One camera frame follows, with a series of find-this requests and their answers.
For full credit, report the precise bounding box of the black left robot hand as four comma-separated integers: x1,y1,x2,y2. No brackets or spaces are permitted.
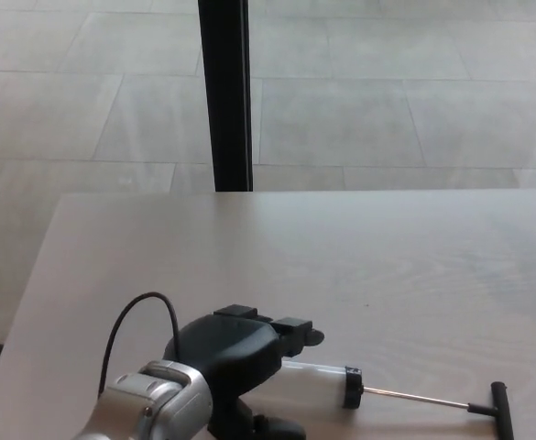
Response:
163,302,326,440

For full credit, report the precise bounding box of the white air pump black handle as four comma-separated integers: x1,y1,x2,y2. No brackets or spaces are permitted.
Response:
278,359,516,440

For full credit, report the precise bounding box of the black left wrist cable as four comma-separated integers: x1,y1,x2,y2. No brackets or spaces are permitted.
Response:
97,292,181,398

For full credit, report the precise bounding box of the black vertical post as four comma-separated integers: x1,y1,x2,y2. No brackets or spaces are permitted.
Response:
197,0,255,193

